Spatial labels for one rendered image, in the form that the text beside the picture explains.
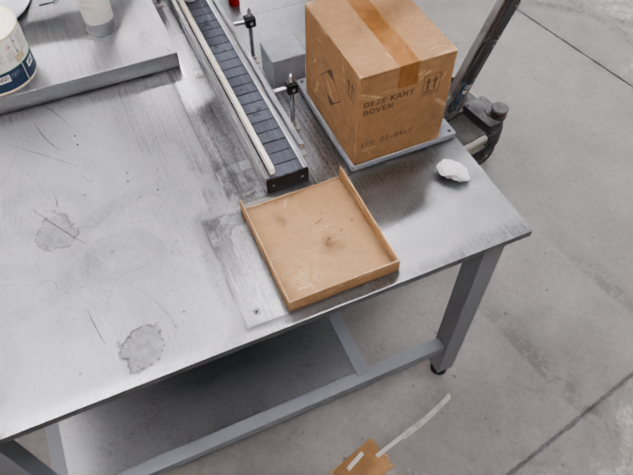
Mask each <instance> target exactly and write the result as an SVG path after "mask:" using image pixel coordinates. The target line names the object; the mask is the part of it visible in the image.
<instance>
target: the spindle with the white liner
mask: <svg viewBox="0 0 633 475"><path fill-rule="evenodd" d="M76 1H77V4H78V6H79V8H80V11H81V14H82V16H83V21H84V23H85V25H86V30H87V32H88V33H89V34H90V35H92V36H95V37H103V36H106V35H109V34H111V33H112V32H114V31H115V30H116V28H117V22H116V21H115V20H114V13H113V12H112V9H111V6H110V3H109V0H76Z"/></svg>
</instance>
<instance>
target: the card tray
mask: <svg viewBox="0 0 633 475"><path fill-rule="evenodd" d="M239 202H240V207H241V211H242V213H243V215H244V218H245V220H246V222H247V224H248V225H249V227H250V229H251V231H252V235H253V237H254V239H255V241H256V243H257V245H258V247H259V249H260V251H261V254H262V256H263V257H264V259H265V261H266V263H267V265H268V269H269V271H270V273H271V275H272V277H273V279H274V281H275V283H276V285H277V288H278V289H279V291H280V293H281V295H282V297H283V299H284V302H285V305H286V307H287V309H288V311H289V312H292V311H295V310H297V309H300V308H302V307H304V306H306V305H309V304H312V303H316V302H318V301H321V300H324V299H326V298H329V297H331V296H333V295H335V294H338V293H341V292H343V291H346V290H348V289H351V288H354V287H357V286H359V285H362V284H365V283H367V282H370V281H372V280H375V279H377V278H380V277H383V276H384V275H387V274H389V273H392V272H395V271H397V270H398V268H399V264H400V259H399V257H398V255H397V254H396V252H395V251H394V249H393V247H392V246H391V244H390V243H389V241H388V240H387V238H386V236H385V235H384V233H383V232H382V230H381V228H380V227H379V225H378V224H377V223H376V221H375V219H374V218H373V216H372V215H371V213H370V211H369V210H368V208H367V207H366V205H365V203H364V201H363V200H362V198H361V197H360V195H359V193H358V192H357V190H356V189H355V187H354V186H353V185H352V183H351V182H350V180H349V178H348V176H347V175H346V173H345V172H344V170H343V169H342V167H341V166H340V168H339V176H338V177H335V178H333V179H330V180H327V181H324V182H321V183H318V184H315V185H313V186H311V187H308V188H303V189H300V190H297V191H294V192H291V193H288V194H286V195H283V196H280V197H277V198H274V199H271V200H268V201H265V202H263V203H260V204H257V205H252V206H249V207H246V208H245V206H244V205H243V203H242V201H241V199H240V200H239Z"/></svg>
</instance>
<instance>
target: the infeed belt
mask: <svg viewBox="0 0 633 475"><path fill-rule="evenodd" d="M176 2H177V4H178V5H179V7H180V9H181V10H182V8H181V6H180V4H179V3H178V1H177V0H176ZM186 5H187V8H188V10H189V12H190V14H191V15H192V17H193V19H194V21H195V23H196V25H197V26H198V27H199V29H200V31H201V33H202V35H203V37H204V39H205V41H206V43H207V45H208V46H209V48H210V50H211V52H212V54H213V56H214V58H215V59H216V61H217V63H218V65H219V67H220V68H221V70H222V72H223V74H224V76H225V78H226V79H227V81H228V83H229V85H230V87H231V89H232V90H233V92H234V94H235V97H236V99H237V101H238V102H239V103H240V105H241V107H242V109H243V111H244V112H245V114H246V116H247V118H248V120H249V122H250V123H251V125H252V128H253V130H254V132H255V134H256V135H257V137H258V138H259V140H260V142H261V144H262V145H263V147H264V149H265V151H266V153H267V155H268V157H269V159H270V161H271V163H272V165H273V166H274V170H275V173H274V174H269V172H268V169H267V167H266V165H265V163H264V161H263V160H262V158H261V156H260V155H259V153H258V151H257V149H256V147H255V146H254V144H253V142H252V139H251V137H250V135H249V133H248V132H247V130H246V128H245V126H244V124H243V122H242V121H241V119H240V118H239V116H238V114H237V112H236V110H235V107H234V105H233V104H232V102H231V100H230V98H229V96H228V94H227V92H226V90H225V89H224V87H223V86H222V84H221V82H220V80H219V77H218V76H217V74H216V72H215V70H214V68H213V66H212V64H211V62H210V61H209V59H208V57H207V55H206V53H205V51H204V50H203V48H202V46H201V44H200V42H199V40H198V38H197V36H196V34H195V32H194V31H193V29H192V27H191V25H190V23H189V21H188V19H187V17H186V15H185V13H184V12H183V10H182V12H183V14H184V16H185V18H186V20H187V22H188V24H189V26H190V28H191V30H192V32H193V34H194V36H195V37H196V39H197V41H198V43H199V45H200V46H201V48H202V50H203V52H204V54H205V56H206V58H207V60H208V62H209V64H210V66H211V67H212V69H213V71H214V73H215V75H216V77H217V79H218V81H219V82H220V84H221V86H222V88H223V90H224V92H225V94H226V96H227V98H228V99H229V101H230V103H231V105H232V107H233V109H234V111H235V113H236V115H237V117H238V119H239V120H240V122H241V124H242V126H243V128H244V129H245V131H246V133H247V135H248V137H249V139H250V141H251V143H252V145H253V147H254V149H255V151H256V153H257V154H258V156H259V158H260V159H261V161H262V163H263V165H264V167H265V169H266V171H267V173H268V175H269V177H270V179H271V180H272V179H275V178H278V177H281V176H285V175H288V174H290V173H293V172H298V171H301V170H303V167H302V165H301V163H300V161H299V159H298V158H297V156H296V154H295V152H294V151H293V149H292V148H291V145H290V144H289V142H288V140H287V139H286V137H285V135H284V133H283V131H282V129H281V128H280V126H279V125H278V123H277V122H276V120H275V118H274V117H273V115H272V113H271V111H270V110H269V108H268V105H267V104H266V102H265V100H264V99H263V97H262V95H261V93H260V92H259V90H258V88H256V86H255V84H254V82H253V81H252V78H251V77H250V75H249V73H248V71H247V70H246V68H245V66H244V65H243V63H242V61H241V59H240V58H239V56H238V54H237V52H236V51H235V48H234V47H233V45H232V44H231V42H230V41H229V39H228V37H227V36H226V34H225V32H224V30H223V29H222V27H221V25H220V24H219V21H218V19H217V18H216V16H215V14H214V13H213V11H212V9H211V8H210V7H209V5H208V3H207V1H206V0H198V1H197V2H195V3H191V4H187V3H186Z"/></svg>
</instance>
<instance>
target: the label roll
mask: <svg viewBox="0 0 633 475"><path fill-rule="evenodd" d="M36 71H37V62H36V60H35V58H34V56H33V54H32V52H31V50H30V48H29V45H28V43H27V41H26V39H25V37H24V33H23V31H22V29H21V28H20V25H19V23H18V21H17V19H16V17H15V14H14V13H13V12H12V10H10V9H9V8H6V7H4V6H1V5H0V96H2V95H6V94H9V93H12V92H14V91H16V90H18V89H20V88H22V87H23V86H25V85H26V84H27V83H28V82H29V81H30V80H31V79H32V78H33V77H34V75H35V73H36Z"/></svg>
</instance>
